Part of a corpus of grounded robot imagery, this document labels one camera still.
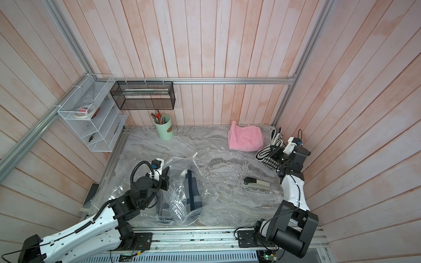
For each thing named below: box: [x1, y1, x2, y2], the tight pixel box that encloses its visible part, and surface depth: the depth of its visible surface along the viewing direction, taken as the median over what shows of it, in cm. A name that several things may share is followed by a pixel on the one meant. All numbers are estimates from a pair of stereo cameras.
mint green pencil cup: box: [154, 114, 174, 141], surface depth 109 cm
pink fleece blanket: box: [228, 120, 265, 152], surface depth 107 cm
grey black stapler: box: [243, 176, 271, 190], surface depth 92 cm
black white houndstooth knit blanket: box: [255, 127, 287, 171], surface depth 84 cm
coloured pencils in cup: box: [150, 109, 165, 125], surface depth 100 cm
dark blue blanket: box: [185, 169, 203, 212], surface depth 84 cm
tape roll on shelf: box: [72, 105, 96, 119], surface depth 76 cm
